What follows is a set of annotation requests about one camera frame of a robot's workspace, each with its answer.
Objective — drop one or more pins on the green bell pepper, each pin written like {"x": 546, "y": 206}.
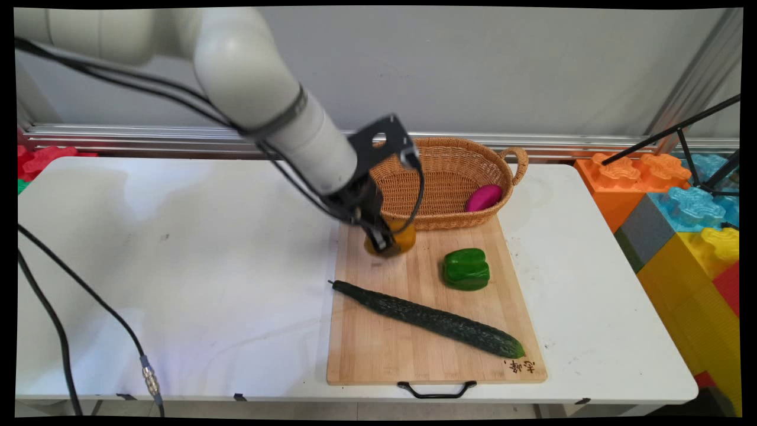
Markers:
{"x": 466, "y": 269}

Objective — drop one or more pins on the aluminium rail along wall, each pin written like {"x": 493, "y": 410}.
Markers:
{"x": 148, "y": 139}

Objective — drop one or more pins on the red foam block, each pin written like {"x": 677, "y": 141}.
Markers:
{"x": 41, "y": 160}

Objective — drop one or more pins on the magenta sweet potato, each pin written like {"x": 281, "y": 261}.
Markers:
{"x": 484, "y": 198}

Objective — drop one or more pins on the yellow-brown potato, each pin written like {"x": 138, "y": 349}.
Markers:
{"x": 406, "y": 236}

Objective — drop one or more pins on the orange giant building block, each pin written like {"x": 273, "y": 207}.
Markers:
{"x": 615, "y": 183}

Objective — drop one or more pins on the yellow giant building block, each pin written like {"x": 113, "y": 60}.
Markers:
{"x": 692, "y": 296}

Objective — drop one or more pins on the woven wicker basket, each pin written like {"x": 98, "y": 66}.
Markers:
{"x": 455, "y": 177}

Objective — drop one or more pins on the black tripod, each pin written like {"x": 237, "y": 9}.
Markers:
{"x": 668, "y": 131}

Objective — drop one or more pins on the long dark green cucumber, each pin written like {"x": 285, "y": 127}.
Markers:
{"x": 426, "y": 318}

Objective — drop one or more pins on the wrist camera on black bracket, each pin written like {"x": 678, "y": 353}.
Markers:
{"x": 384, "y": 139}

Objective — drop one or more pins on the grey giant building block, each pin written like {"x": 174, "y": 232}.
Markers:
{"x": 644, "y": 234}

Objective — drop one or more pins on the green foam block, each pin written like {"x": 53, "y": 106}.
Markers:
{"x": 22, "y": 186}

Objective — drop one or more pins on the blue giant building block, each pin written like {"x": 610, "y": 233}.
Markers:
{"x": 695, "y": 207}

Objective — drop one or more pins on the red giant building block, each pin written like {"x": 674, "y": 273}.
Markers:
{"x": 728, "y": 287}

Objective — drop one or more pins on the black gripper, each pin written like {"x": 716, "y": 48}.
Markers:
{"x": 362, "y": 204}

